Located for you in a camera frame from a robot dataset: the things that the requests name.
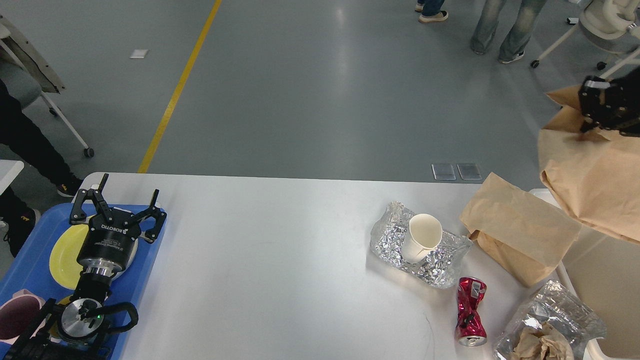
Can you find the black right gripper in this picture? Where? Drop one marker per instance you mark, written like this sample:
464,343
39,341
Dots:
600,100

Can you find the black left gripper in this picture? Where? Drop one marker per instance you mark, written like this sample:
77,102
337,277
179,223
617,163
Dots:
109,242

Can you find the large brown paper bag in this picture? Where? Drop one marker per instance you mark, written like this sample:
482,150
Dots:
594,176

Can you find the yellow plastic plate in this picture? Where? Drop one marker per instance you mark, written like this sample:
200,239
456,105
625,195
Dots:
63,265

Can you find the pink mug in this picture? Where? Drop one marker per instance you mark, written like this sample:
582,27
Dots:
17,313

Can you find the white paper cup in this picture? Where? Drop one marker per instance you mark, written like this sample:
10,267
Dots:
424,234

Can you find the aluminium foil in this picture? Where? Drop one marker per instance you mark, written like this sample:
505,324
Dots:
438,267

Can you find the dark green mug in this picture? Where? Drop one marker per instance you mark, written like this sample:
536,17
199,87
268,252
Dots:
54,333

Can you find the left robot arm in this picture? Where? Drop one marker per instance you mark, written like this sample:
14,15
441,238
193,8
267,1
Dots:
92,330

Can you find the pink plate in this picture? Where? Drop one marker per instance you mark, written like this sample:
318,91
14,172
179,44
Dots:
130,248

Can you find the white office chair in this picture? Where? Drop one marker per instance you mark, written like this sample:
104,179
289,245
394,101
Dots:
610,25

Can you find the white side table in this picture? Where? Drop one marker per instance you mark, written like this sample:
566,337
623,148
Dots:
9,170

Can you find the person in black trousers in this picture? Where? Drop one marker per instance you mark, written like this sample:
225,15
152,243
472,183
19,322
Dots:
25,139

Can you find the floor socket plate right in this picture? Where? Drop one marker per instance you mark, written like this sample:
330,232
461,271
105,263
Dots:
469,171

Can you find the floor socket plate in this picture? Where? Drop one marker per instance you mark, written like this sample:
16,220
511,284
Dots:
469,171
444,172

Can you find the white plastic bin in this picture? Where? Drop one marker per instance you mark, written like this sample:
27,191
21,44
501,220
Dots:
603,272

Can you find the grey chair left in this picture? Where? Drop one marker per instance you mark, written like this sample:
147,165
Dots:
29,77

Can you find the floor socket plate left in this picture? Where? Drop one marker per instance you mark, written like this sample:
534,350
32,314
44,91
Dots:
444,172

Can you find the crumpled brown paper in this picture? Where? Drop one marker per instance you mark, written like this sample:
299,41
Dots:
546,343

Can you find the crushed red can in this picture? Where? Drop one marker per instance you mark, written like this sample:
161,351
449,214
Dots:
469,330

